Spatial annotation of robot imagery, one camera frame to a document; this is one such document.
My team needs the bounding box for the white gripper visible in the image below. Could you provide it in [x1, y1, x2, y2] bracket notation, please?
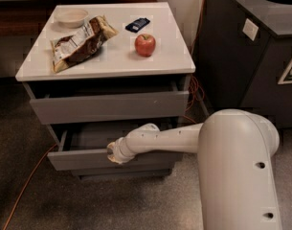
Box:
[106, 137, 136, 165]

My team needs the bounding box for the grey drawer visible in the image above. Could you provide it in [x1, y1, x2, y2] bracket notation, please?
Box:
[30, 82, 189, 125]
[71, 162, 175, 176]
[48, 120, 183, 173]

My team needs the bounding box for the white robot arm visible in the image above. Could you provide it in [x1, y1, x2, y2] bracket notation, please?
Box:
[107, 109, 282, 230]

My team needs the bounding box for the grey bottom drawer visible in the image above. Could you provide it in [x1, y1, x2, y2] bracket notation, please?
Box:
[71, 162, 175, 176]

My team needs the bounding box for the grey top drawer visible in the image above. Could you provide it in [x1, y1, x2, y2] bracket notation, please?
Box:
[30, 82, 189, 125]

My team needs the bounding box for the grey drawer cabinet white top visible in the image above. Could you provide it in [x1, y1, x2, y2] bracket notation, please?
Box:
[16, 3, 195, 177]

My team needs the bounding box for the brown white snack bag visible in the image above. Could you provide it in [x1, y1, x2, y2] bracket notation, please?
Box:
[51, 16, 118, 73]

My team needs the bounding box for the red apple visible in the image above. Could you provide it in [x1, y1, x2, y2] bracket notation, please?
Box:
[134, 34, 156, 57]

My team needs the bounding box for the white bowl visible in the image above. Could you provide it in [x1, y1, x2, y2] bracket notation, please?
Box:
[55, 9, 88, 29]

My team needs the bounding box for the black trash bin cabinet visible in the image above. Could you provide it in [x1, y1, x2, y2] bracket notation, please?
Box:
[193, 0, 292, 128]

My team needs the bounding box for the dark wooden bench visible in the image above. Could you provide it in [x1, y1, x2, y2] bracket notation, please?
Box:
[0, 0, 157, 36]

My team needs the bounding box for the white label on bin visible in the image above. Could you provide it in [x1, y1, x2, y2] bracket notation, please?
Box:
[242, 18, 258, 41]

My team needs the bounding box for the orange extension cable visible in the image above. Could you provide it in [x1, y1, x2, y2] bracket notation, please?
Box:
[1, 0, 216, 230]

